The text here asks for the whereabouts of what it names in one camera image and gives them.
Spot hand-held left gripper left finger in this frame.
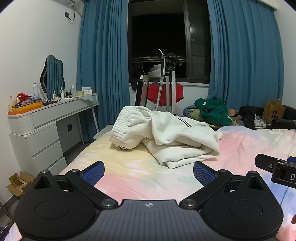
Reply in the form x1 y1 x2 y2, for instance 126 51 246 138
32 161 119 209

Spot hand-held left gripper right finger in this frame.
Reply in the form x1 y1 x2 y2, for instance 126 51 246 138
179 161 265 210

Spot white pants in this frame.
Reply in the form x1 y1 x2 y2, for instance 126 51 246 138
109 105 223 169

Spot black sofa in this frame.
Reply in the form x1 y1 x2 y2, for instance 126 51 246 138
266 105 296 130

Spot pastel bedsheet bed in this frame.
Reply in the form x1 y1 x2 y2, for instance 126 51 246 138
0 126 296 241

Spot brown paper bag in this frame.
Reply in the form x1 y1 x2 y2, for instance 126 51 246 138
262 100 286 124

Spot black clothing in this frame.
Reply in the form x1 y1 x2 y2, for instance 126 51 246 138
236 105 265 130

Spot white vanity desk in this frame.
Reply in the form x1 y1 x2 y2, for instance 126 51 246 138
7 93 99 176

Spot yellow-green cloth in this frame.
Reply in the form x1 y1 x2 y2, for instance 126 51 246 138
188 109 203 121

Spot green garment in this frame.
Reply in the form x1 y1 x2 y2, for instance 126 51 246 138
194 97 232 127

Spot open cardboard box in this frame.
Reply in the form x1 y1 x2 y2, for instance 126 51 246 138
6 171 35 197

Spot red garment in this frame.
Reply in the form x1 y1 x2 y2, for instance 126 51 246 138
148 84 184 107

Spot garment steamer stand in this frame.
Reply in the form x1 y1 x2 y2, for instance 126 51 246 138
154 49 178 116

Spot orange tray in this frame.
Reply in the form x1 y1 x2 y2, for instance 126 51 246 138
7 102 43 115

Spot silver folding rack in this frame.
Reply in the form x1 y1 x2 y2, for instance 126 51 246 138
135 75 151 107

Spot red cloth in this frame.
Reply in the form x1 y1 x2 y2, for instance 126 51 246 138
16 92 33 103

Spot blue curtain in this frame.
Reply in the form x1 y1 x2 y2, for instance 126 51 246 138
76 0 131 143
206 0 284 108

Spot wavy mirror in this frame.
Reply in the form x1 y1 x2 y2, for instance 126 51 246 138
40 55 65 100

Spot dark window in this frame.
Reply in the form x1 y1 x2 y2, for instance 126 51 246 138
128 0 211 84

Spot white air conditioner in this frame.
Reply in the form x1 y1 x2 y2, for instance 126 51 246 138
55 0 82 6

